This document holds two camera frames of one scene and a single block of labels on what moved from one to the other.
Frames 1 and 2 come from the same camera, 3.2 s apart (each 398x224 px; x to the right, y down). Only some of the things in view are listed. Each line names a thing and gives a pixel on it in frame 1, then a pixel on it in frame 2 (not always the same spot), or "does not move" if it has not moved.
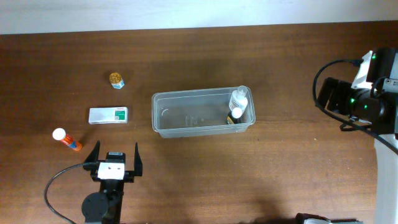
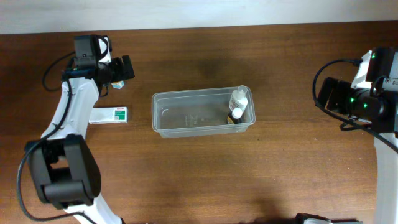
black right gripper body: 333,96 does not move
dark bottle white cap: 234,116 does not move
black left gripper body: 130,175 → 125,68
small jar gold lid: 116,80 does not move
